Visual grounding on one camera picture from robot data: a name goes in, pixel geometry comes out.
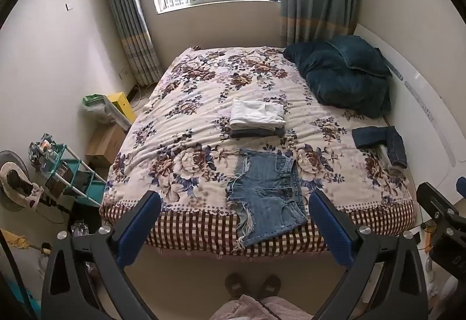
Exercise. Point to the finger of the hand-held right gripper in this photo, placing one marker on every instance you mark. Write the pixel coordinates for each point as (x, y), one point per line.
(435, 200)

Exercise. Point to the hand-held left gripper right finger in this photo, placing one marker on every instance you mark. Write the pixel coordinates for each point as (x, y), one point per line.
(332, 229)

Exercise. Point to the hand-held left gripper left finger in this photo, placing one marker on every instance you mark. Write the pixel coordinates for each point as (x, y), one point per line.
(139, 229)

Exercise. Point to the light blue denim shorts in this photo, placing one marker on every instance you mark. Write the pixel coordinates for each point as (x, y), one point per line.
(267, 192)

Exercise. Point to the folded dark grey pants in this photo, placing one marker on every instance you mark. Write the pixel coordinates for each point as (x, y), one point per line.
(255, 132)

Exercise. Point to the folded white pants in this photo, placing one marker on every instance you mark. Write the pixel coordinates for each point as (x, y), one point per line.
(256, 112)

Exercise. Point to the clear plastic bottle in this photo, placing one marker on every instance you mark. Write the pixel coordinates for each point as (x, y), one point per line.
(80, 228)

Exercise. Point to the teal shelf cart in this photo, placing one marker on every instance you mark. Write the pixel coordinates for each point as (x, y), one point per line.
(78, 178)

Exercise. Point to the person's brown slipper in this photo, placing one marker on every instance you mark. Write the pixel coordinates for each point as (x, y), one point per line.
(269, 286)
(233, 284)

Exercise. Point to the folded dark blue jeans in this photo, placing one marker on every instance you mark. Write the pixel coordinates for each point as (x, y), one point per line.
(375, 136)

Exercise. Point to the cardboard box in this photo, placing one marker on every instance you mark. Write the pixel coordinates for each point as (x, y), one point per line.
(105, 145)

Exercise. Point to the white bed headboard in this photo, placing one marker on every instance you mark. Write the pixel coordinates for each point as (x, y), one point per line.
(426, 101)

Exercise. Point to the bed with floral cover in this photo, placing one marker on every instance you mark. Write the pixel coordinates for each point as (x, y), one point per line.
(196, 145)

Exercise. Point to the yellow mop head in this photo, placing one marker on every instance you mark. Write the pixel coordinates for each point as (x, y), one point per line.
(22, 240)

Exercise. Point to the clutter on shelf cart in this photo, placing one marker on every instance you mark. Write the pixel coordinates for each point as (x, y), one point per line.
(43, 152)

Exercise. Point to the yellow box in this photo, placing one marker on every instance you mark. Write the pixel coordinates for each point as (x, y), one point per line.
(122, 107)

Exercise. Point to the clear bag with green top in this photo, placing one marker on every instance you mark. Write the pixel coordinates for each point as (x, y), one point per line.
(96, 109)

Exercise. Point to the floor fan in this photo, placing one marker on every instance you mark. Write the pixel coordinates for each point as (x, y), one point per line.
(16, 181)

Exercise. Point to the dark teal quilt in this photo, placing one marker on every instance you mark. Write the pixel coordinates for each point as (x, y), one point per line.
(346, 90)

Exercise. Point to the dark teal pillow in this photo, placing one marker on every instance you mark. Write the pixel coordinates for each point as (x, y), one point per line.
(358, 52)

